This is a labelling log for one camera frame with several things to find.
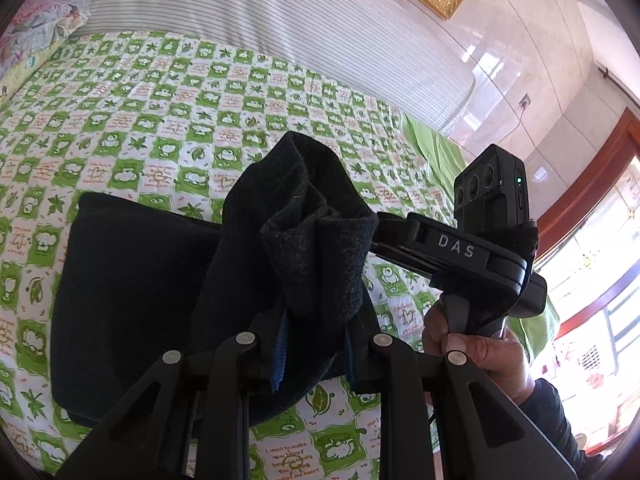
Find plain green sheet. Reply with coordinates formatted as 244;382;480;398
402;112;561;361

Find dark navy pants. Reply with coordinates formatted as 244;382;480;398
50;130;381;428

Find floral pillow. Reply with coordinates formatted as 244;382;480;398
0;0;91;68

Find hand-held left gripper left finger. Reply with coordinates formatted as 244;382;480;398
55;310;292;480

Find person's right hand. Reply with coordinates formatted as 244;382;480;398
421;302;533;403

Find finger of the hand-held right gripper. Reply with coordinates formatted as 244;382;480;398
376;211;426;248
369;244;437;277

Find green printed bed sheet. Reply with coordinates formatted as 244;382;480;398
0;30;451;480

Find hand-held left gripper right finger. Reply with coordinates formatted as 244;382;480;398
345;310;578;480

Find red wooden window frame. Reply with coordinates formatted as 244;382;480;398
535;107;640;341

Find dark curtain rod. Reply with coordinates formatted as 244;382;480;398
597;62;640;92

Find person's right forearm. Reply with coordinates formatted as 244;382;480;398
515;377;601;480

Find yellow cartoon pillow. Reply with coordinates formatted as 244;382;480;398
0;35;71;96

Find white striped headboard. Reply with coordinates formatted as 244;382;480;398
30;0;476;136

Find thin wall cable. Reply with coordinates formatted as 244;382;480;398
510;105;541;161

